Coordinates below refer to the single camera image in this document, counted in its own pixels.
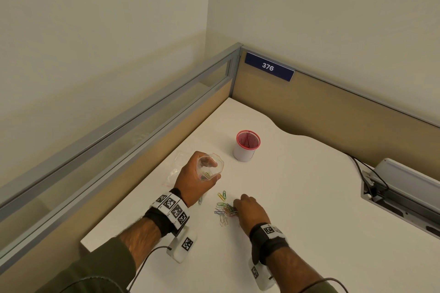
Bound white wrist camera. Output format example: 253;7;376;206
166;229;198;264
248;258;275;292

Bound blue number sign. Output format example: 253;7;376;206
244;51;296;82

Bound white cup with red rim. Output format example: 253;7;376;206
232;130;261;162

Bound black left camera cable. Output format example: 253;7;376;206
61;245;172;293

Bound person's right forearm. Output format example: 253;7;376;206
264;246;339;293

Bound person's left forearm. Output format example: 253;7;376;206
118;217;162;269

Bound black power box cables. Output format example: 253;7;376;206
347;154;391;201

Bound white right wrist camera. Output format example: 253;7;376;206
248;258;275;292

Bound grey framed glass partition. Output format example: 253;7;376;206
0;42;244;266

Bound person's right hand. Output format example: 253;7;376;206
233;194;273;238

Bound black right wristband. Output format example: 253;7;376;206
249;222;289;266

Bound beige partition panel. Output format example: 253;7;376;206
229;47;440;184

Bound clear plastic cup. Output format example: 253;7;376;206
196;153;225;206

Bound pile of coloured paper clips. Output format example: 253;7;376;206
214;190;241;228

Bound person's left hand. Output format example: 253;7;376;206
175;150;222;208

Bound olive green sleeve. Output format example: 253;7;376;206
36;237;138;293

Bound left wristband with marker tags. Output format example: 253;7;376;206
143;188;191;238

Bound grey desk power box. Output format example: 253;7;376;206
360;157;440;242

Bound clear plastic bag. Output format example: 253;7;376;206
167;150;193;187

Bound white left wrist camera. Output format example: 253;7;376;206
166;229;198;264

